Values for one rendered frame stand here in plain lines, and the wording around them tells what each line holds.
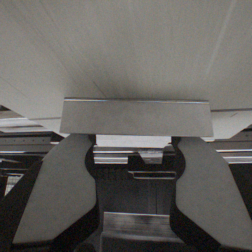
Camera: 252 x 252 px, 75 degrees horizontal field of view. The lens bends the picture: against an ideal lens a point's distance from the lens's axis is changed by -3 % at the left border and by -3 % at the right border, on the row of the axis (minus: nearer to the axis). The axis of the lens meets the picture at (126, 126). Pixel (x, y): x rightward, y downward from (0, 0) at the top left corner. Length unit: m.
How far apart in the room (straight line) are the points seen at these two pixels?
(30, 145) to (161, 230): 0.47
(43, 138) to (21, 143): 0.08
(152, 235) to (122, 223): 0.03
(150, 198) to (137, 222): 0.50
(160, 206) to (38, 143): 0.49
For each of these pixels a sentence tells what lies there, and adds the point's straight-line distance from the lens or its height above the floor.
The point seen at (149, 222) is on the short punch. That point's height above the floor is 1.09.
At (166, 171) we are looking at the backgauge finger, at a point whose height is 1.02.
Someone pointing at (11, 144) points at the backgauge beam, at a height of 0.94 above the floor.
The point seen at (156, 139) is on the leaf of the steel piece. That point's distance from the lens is 0.18.
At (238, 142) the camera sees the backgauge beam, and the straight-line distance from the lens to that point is 0.49.
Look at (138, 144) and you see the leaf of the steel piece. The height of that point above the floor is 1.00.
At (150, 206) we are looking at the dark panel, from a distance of 0.72.
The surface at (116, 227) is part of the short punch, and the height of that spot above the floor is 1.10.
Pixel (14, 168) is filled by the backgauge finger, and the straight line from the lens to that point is 0.54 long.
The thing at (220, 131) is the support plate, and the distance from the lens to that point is 0.18.
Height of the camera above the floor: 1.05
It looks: 19 degrees down
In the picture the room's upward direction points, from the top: 179 degrees counter-clockwise
